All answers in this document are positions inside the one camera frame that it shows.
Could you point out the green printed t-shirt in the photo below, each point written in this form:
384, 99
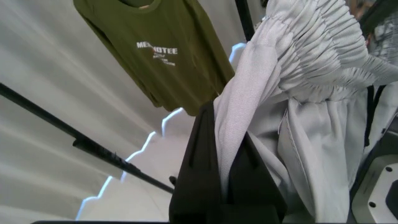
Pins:
161, 81

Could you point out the white curtain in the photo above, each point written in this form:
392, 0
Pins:
46, 49

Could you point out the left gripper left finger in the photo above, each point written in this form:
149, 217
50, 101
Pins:
199, 174

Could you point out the black clothes rack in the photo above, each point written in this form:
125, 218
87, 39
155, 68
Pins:
102, 153

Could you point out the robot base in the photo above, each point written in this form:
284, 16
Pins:
373, 189

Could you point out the pale grey shorts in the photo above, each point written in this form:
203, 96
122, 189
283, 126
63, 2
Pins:
311, 62

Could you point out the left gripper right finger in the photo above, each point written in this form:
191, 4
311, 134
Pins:
252, 186

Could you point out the pink clothes hanger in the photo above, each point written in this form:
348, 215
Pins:
144, 7

